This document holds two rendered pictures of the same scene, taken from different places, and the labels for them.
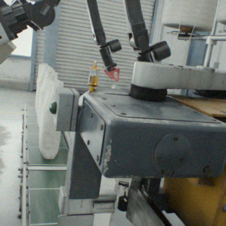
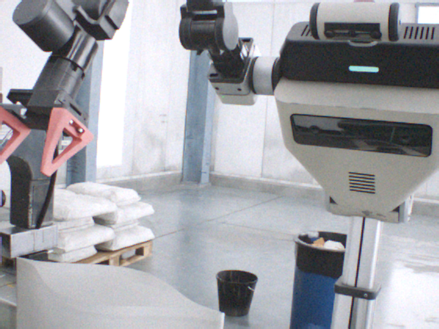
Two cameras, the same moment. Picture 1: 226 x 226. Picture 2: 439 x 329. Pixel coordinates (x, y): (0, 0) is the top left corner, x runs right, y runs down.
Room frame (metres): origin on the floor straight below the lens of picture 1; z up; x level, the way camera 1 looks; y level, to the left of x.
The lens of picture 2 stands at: (1.73, -0.42, 1.34)
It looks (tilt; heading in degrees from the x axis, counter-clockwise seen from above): 5 degrees down; 135
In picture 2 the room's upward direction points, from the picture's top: 4 degrees clockwise
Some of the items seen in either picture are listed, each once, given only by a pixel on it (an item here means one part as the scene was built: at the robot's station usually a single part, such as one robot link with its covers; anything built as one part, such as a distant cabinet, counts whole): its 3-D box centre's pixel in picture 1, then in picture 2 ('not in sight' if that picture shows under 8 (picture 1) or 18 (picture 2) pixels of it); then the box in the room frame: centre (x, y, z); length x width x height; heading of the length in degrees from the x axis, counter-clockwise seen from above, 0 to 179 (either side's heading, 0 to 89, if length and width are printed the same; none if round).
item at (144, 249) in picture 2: not in sight; (77, 252); (-2.02, 1.70, 0.07); 1.20 x 0.82 x 0.14; 110
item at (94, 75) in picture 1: (94, 76); not in sight; (0.69, 0.06, 1.37); 0.03 x 0.02 x 0.03; 18
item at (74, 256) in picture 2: not in sight; (51, 246); (-1.89, 1.38, 0.20); 0.66 x 0.44 x 0.12; 18
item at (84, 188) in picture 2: not in sight; (101, 193); (-2.15, 2.01, 0.56); 0.67 x 0.43 x 0.15; 18
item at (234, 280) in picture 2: not in sight; (235, 294); (-0.45, 2.06, 0.13); 0.30 x 0.30 x 0.26
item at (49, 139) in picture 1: (51, 115); not in sight; (2.64, 0.57, 0.74); 0.47 x 0.22 x 0.72; 16
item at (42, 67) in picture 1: (43, 89); not in sight; (4.00, 1.02, 0.74); 0.47 x 0.20 x 0.72; 21
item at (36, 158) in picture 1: (44, 131); not in sight; (3.33, 0.80, 0.33); 2.21 x 0.39 x 0.09; 18
